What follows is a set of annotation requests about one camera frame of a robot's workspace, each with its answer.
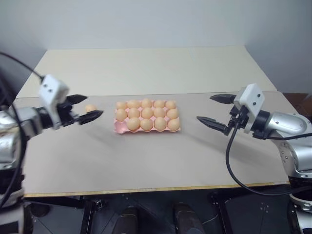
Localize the pink egg carton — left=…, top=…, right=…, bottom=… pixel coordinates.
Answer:
left=113, top=99, right=182, bottom=134

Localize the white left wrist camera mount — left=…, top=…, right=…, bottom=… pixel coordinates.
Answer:
left=39, top=74, right=69, bottom=130

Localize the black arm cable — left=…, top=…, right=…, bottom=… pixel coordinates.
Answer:
left=225, top=107, right=297, bottom=196
left=0, top=52, right=47, bottom=208

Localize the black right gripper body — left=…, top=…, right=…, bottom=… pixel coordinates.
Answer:
left=222, top=104, right=248, bottom=136

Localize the dark rounded shape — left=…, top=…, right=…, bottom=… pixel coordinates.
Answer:
left=172, top=202, right=207, bottom=234
left=114, top=206, right=141, bottom=234

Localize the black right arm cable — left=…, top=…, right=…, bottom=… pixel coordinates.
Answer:
left=225, top=107, right=297, bottom=196

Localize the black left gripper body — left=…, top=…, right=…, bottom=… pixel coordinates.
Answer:
left=57, top=101, right=80, bottom=128

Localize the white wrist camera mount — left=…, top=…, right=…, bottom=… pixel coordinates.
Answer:
left=39, top=74, right=69, bottom=130
left=233, top=83, right=266, bottom=135

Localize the brown wooden furniture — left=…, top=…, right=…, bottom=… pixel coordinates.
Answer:
left=282, top=92, right=312, bottom=108

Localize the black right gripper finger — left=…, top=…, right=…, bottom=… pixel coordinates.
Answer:
left=210, top=94, right=237, bottom=105
left=196, top=116, right=229, bottom=134

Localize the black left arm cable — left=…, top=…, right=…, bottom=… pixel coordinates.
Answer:
left=0, top=52, right=47, bottom=208

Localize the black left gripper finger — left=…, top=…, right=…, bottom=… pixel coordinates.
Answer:
left=78, top=110, right=105, bottom=125
left=67, top=94, right=88, bottom=106

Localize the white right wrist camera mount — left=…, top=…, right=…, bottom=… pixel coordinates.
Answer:
left=233, top=83, right=266, bottom=135

